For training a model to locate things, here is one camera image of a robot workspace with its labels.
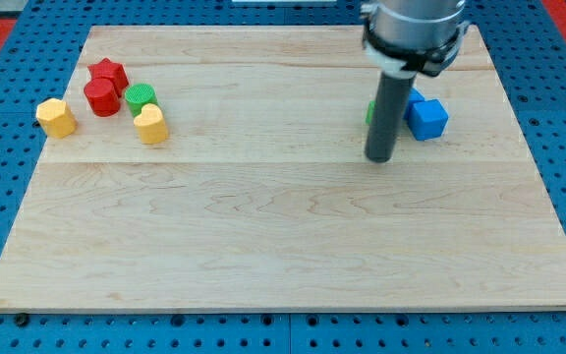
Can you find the blue cube block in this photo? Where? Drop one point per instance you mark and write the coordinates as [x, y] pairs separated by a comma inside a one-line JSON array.
[[427, 119]]

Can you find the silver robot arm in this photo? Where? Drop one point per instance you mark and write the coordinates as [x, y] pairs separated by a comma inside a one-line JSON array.
[[408, 37]]

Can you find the green block behind rod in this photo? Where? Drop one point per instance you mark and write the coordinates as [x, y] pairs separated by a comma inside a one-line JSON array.
[[370, 112]]

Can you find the green cylinder block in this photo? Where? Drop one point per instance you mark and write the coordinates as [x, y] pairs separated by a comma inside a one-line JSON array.
[[139, 95]]

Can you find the wooden board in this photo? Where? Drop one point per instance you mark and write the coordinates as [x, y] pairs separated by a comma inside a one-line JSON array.
[[262, 200]]

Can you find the yellow hexagon block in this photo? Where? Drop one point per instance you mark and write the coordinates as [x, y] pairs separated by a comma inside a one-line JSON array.
[[56, 118]]

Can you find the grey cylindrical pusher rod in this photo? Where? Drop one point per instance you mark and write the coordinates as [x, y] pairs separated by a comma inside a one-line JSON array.
[[390, 104]]

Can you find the red cylinder block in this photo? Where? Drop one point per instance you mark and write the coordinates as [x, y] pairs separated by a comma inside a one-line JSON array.
[[102, 97]]

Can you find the yellow heart block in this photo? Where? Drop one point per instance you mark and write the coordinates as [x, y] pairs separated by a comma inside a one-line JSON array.
[[150, 125]]

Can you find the red star block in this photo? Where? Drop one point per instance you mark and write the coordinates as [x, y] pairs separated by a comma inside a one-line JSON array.
[[112, 71]]

